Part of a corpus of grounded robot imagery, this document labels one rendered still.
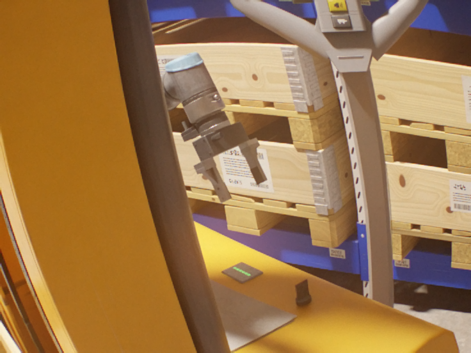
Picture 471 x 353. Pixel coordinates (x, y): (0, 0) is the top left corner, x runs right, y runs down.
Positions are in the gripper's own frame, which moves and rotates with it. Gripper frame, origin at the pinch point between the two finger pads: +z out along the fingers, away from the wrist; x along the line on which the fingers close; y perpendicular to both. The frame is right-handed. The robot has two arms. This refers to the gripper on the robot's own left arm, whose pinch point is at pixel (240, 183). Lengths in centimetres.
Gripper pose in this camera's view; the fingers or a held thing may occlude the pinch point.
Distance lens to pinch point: 198.2
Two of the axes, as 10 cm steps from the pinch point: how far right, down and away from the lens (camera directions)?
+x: 6.2, -3.0, 7.2
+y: 6.5, -3.1, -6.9
